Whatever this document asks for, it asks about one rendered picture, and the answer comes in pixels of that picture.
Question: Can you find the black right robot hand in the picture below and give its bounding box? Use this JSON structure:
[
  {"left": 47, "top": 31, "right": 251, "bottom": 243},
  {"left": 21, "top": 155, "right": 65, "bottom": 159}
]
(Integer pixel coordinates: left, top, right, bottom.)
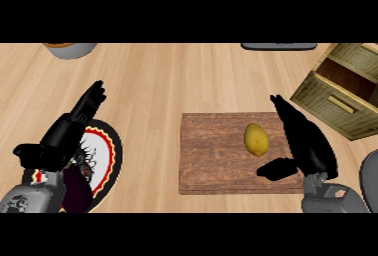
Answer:
[{"left": 256, "top": 94, "right": 340, "bottom": 182}]

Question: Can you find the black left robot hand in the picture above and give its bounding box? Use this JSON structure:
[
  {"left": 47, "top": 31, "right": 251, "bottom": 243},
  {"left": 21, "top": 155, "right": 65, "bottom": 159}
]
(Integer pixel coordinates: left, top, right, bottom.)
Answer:
[{"left": 12, "top": 79, "right": 108, "bottom": 173}]

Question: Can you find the yellow lemon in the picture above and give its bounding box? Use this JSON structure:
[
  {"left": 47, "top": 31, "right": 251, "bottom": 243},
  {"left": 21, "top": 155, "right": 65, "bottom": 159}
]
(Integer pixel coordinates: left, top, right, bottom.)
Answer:
[{"left": 242, "top": 123, "right": 272, "bottom": 158}]

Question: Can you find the brown wooden cutting board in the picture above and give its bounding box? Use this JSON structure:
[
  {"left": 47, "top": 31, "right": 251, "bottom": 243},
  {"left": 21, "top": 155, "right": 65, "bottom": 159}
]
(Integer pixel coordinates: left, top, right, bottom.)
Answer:
[{"left": 177, "top": 111, "right": 307, "bottom": 196}]

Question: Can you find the round patterned plate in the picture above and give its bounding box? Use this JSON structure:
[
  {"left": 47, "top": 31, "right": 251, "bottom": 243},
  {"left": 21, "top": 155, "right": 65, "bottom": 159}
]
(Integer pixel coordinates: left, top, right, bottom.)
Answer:
[{"left": 21, "top": 118, "right": 124, "bottom": 214}]

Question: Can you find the dark purple eggplant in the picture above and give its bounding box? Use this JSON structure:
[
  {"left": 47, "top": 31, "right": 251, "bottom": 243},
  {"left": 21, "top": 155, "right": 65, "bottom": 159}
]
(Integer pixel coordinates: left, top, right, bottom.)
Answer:
[{"left": 61, "top": 163, "right": 95, "bottom": 214}]

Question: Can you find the grey rounded object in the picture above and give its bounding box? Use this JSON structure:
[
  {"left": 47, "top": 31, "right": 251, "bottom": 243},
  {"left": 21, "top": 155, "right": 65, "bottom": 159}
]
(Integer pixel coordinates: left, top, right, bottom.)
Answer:
[{"left": 357, "top": 152, "right": 378, "bottom": 209}]

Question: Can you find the grey cup with orange rim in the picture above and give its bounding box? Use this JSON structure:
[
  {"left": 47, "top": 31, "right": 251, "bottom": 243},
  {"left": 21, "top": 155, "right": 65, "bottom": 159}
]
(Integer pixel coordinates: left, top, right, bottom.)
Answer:
[{"left": 41, "top": 42, "right": 99, "bottom": 61}]

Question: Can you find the dark grey flat appliance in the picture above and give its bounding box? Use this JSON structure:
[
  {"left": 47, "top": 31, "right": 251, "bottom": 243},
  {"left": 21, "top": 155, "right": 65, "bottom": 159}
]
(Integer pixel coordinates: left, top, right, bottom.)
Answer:
[{"left": 239, "top": 42, "right": 319, "bottom": 52}]

